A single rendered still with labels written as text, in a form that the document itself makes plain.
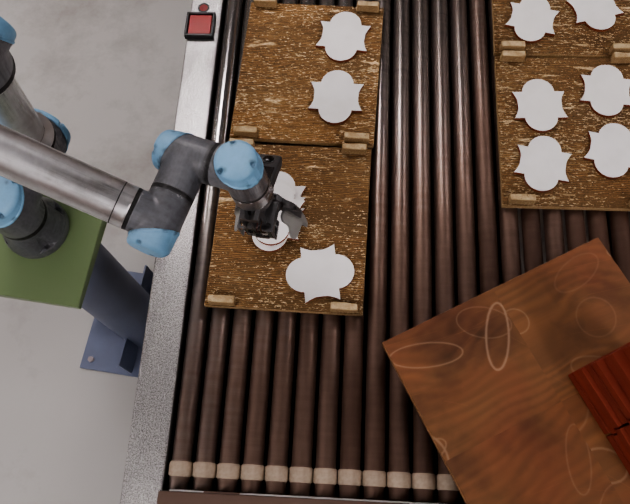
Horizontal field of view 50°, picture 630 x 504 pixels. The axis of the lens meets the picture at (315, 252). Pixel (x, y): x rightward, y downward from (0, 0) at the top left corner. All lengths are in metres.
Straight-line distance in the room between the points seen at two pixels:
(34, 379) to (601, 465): 1.92
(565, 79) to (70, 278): 1.28
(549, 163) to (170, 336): 0.95
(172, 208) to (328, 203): 0.52
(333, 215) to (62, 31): 2.01
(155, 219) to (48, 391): 1.55
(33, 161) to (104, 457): 1.52
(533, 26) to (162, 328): 1.17
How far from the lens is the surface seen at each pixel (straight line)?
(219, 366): 1.48
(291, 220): 1.36
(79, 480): 2.51
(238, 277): 1.51
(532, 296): 1.41
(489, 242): 1.57
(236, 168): 1.10
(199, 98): 1.76
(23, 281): 1.70
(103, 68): 3.10
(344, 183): 1.58
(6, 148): 1.15
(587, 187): 1.66
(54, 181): 1.13
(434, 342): 1.35
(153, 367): 1.52
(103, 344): 2.55
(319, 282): 1.47
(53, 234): 1.66
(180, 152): 1.16
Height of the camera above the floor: 2.34
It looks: 69 degrees down
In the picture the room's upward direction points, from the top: 7 degrees counter-clockwise
